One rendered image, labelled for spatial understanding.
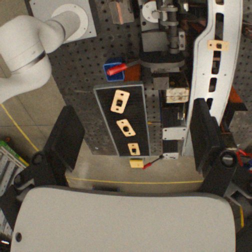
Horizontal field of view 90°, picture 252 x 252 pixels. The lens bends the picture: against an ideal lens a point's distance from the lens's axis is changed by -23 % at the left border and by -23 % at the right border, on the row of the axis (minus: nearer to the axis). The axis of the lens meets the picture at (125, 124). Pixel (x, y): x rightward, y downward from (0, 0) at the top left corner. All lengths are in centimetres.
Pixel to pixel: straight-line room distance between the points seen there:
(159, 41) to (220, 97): 43
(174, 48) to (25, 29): 36
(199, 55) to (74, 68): 72
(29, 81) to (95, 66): 59
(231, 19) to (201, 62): 20
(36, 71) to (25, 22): 14
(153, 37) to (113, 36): 51
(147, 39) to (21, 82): 32
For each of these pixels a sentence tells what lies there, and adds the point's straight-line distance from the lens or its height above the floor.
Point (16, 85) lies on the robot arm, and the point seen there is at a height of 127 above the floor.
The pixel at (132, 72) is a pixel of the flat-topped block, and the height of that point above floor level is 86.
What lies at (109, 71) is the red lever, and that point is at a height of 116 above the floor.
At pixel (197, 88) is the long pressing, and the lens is 66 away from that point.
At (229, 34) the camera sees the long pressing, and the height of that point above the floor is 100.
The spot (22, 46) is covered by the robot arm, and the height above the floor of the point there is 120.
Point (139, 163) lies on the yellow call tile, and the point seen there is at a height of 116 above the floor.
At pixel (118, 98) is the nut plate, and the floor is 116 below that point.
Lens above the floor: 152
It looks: 41 degrees down
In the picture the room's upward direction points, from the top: 172 degrees counter-clockwise
